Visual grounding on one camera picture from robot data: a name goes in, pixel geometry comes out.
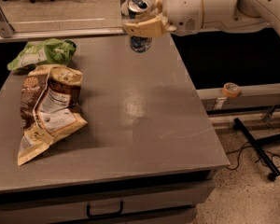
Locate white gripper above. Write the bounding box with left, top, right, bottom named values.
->
left=120, top=0, right=203, bottom=38

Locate redbull can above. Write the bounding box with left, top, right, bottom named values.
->
left=127, top=0, right=152, bottom=53

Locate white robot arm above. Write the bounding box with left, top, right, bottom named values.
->
left=121, top=0, right=280, bottom=38

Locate green chip bag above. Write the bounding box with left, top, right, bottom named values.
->
left=7, top=38, right=77, bottom=71

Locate brown chip bag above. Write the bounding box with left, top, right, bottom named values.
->
left=18, top=64, right=87, bottom=166

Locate grey side shelf ledge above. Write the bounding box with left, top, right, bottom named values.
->
left=197, top=83, right=280, bottom=111

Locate orange tape roll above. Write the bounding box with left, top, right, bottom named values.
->
left=222, top=82, right=241, bottom=98

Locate black stand base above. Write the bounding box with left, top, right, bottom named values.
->
left=233, top=118, right=280, bottom=182

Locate grey drawer front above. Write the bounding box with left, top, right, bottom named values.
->
left=0, top=180, right=215, bottom=224

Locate left metal glass bracket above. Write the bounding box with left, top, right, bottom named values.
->
left=0, top=7, right=14, bottom=38

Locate black floor cable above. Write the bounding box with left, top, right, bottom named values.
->
left=226, top=139, right=280, bottom=172

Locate black drawer handle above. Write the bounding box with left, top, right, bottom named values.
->
left=86, top=201, right=124, bottom=220

